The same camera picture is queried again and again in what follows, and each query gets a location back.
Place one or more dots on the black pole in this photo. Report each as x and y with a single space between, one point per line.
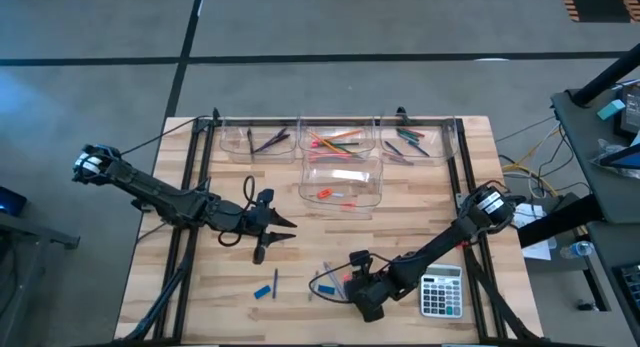
610 74

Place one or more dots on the yellow pencil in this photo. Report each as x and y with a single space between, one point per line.
325 143

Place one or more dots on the grey-purple crayon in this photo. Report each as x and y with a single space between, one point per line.
400 160

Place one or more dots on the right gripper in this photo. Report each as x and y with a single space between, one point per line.
372 289

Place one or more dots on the white papers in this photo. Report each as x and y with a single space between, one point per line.
537 249

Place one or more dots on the red tag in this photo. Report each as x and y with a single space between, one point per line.
464 245

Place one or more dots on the black device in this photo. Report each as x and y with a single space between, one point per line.
631 107

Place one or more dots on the blue-grey crayon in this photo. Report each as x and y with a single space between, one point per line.
275 284

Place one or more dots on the clear plastic bin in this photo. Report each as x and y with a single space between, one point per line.
360 197
445 147
280 154
305 127

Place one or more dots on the black keyboard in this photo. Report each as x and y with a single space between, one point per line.
630 287

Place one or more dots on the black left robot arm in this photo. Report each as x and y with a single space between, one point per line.
150 192

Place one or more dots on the black click pen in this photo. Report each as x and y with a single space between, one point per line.
249 139

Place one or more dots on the black aluminium table frame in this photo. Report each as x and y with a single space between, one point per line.
184 267

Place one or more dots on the orange eraser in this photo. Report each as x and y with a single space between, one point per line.
325 193

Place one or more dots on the blue lit device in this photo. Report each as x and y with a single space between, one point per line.
12 202

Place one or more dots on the grey desk calculator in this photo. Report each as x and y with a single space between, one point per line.
440 297

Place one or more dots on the clear water bottle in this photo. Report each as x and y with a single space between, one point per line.
577 249

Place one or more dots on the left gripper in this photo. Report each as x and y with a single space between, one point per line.
259 222

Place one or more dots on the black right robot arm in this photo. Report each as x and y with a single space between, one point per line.
440 242

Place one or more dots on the blue eraser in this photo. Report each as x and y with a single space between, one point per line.
262 292
326 289

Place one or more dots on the orange pencil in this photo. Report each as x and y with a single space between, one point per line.
345 134

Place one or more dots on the red crayon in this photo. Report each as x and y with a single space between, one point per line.
419 134

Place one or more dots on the teal box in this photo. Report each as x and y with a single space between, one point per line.
611 109

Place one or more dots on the hazard striped floor mat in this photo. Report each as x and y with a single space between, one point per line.
600 2

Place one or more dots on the dark blue crayon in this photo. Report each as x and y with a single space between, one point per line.
393 148

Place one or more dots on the green crayon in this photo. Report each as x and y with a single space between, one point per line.
407 135

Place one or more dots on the small black object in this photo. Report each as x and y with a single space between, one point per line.
586 306

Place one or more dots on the grey desk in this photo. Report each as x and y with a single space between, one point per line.
605 287
580 152

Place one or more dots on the pink highlighter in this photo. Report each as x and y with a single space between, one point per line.
330 155
347 277

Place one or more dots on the black support bar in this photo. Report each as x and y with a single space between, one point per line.
560 222

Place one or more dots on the grey cart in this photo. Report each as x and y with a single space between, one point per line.
30 247

